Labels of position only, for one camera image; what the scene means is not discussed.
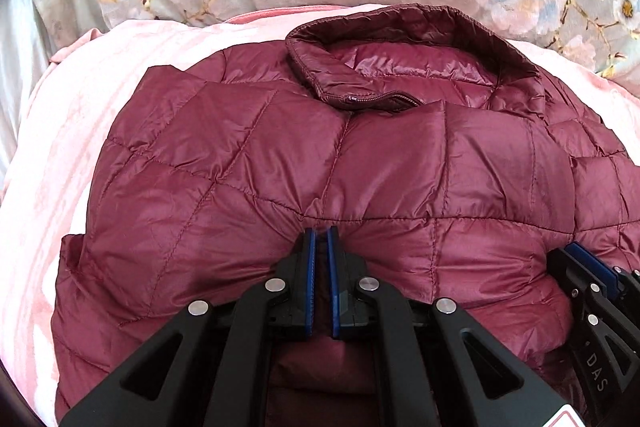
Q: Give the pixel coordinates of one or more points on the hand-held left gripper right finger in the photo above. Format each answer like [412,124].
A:
[332,277]

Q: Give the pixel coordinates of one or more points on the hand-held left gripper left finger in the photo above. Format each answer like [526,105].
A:
[310,277]

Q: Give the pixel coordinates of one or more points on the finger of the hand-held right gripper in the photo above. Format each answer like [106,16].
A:
[592,263]

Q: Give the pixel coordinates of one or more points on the maroon quilted puffer jacket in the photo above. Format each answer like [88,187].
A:
[350,167]

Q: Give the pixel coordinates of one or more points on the pink fleece blanket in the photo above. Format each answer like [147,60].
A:
[65,132]

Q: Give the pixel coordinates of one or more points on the white satin sheet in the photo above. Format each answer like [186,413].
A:
[20,82]

